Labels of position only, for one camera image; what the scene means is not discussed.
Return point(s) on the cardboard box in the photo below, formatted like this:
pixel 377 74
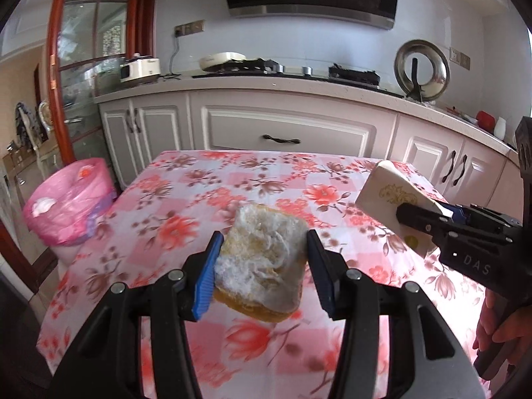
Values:
pixel 12 153

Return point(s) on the steel pot lid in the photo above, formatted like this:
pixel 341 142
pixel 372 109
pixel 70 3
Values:
pixel 434 70

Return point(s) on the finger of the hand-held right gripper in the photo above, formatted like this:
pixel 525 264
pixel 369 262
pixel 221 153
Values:
pixel 459 215
pixel 419 220

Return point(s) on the black lid stand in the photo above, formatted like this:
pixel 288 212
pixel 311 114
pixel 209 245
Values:
pixel 415 81

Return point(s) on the black gas stove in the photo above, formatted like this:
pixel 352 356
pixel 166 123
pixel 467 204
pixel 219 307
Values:
pixel 353 75

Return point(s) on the gold wall socket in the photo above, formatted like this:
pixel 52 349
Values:
pixel 191 27
pixel 460 59

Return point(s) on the patterned garment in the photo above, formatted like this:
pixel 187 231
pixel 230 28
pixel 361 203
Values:
pixel 25 124

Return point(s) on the gold patterned paper cup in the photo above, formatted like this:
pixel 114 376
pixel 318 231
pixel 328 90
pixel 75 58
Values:
pixel 390 195

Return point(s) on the white ornate chair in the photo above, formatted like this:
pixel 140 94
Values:
pixel 45 120

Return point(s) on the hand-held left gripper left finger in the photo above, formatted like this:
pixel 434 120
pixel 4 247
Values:
pixel 205 278

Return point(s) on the pink floral tablecloth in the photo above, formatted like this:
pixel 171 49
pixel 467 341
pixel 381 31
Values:
pixel 208 183

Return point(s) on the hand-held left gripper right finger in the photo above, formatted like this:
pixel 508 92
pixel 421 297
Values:
pixel 322 274

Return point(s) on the white cabinet drawer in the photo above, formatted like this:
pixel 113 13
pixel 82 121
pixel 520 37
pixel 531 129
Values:
pixel 291 120

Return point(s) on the trash bin with pink bag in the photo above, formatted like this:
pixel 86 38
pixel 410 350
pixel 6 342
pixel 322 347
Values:
pixel 66 208

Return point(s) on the glass sliding door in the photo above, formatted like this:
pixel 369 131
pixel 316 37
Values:
pixel 91 29

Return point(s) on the white rice cooker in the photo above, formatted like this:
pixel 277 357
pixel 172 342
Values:
pixel 139 70

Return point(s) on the white base cabinet doors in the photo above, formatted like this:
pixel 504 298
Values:
pixel 158 133
pixel 424 162

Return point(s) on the white electric pan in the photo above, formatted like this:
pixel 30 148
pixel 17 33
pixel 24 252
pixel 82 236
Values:
pixel 220 60

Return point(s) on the white bottle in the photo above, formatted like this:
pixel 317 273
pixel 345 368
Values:
pixel 500 128

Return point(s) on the person's right hand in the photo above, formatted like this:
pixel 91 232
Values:
pixel 517 336

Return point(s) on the red cup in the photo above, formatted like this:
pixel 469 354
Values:
pixel 485 119

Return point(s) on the reddish wooden door frame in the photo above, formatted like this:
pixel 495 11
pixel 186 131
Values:
pixel 53 29

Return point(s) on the yellow sponge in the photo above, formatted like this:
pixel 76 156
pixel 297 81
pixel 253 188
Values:
pixel 262 253

